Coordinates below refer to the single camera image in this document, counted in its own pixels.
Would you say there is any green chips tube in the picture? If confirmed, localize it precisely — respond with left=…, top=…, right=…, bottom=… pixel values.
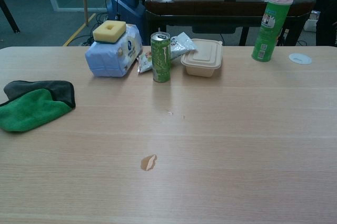
left=251, top=0, right=294, bottom=63

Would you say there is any person in black trousers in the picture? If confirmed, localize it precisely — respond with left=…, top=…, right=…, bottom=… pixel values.
left=314, top=0, right=337, bottom=47

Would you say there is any green drink can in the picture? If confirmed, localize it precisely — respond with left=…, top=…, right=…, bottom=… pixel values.
left=150, top=32, right=172, bottom=83

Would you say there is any beige lidded food container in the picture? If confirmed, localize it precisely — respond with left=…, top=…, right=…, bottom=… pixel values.
left=181, top=38, right=224, bottom=78

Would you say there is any black and green cloth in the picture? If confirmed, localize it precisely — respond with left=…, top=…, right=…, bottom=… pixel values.
left=0, top=80, right=76, bottom=133

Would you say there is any yellow sponge with hole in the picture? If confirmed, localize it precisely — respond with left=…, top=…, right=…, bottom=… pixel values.
left=92, top=20, right=127, bottom=44

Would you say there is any silver snack bag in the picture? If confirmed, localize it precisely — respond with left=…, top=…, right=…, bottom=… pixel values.
left=136, top=32, right=198, bottom=75

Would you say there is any brown liquid spill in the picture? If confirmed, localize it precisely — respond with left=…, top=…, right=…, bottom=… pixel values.
left=140, top=154, right=158, bottom=172

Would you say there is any black table leg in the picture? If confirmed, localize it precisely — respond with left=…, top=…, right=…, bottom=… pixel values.
left=0, top=0, right=21, bottom=34

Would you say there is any dark brown mahjong table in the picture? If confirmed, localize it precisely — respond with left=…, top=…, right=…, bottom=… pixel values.
left=144, top=0, right=316, bottom=47

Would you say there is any white round cable cover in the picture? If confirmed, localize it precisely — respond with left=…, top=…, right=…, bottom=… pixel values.
left=288, top=53, right=312, bottom=65

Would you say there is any pale blue tissue pack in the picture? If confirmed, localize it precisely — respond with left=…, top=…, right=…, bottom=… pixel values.
left=84, top=23, right=143, bottom=78

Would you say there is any blue machine base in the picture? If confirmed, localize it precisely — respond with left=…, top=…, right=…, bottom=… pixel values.
left=106, top=0, right=145, bottom=45

